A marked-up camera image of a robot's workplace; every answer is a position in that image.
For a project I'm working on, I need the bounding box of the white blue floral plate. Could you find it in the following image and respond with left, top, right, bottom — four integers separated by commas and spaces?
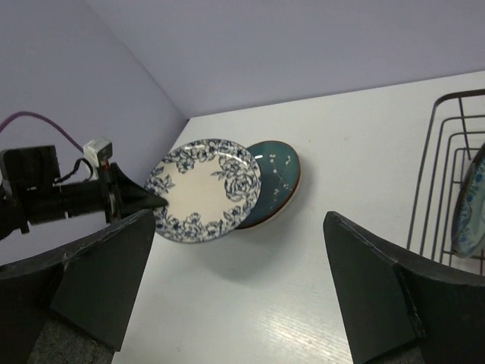
145, 139, 262, 243

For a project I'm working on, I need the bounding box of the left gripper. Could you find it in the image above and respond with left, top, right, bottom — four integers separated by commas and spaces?
99, 162, 168, 224

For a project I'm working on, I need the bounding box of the dark teal blossom plate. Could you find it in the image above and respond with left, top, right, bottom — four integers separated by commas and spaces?
236, 140, 302, 230

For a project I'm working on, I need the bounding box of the small blue patterned plate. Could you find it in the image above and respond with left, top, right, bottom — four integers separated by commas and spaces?
451, 145, 484, 258

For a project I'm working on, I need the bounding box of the wire dish rack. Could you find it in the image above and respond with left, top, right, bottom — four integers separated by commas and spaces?
405, 89, 484, 275

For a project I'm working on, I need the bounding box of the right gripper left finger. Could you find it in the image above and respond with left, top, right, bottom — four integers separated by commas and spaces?
1, 210, 155, 363

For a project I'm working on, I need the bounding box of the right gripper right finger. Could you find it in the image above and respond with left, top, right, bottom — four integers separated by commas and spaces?
324, 212, 484, 363

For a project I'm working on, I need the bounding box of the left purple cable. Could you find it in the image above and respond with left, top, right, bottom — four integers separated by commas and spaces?
0, 111, 83, 152

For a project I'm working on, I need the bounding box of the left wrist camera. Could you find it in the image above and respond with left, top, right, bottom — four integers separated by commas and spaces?
83, 137, 113, 168

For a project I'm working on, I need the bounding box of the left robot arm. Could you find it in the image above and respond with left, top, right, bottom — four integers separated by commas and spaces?
1, 146, 168, 239

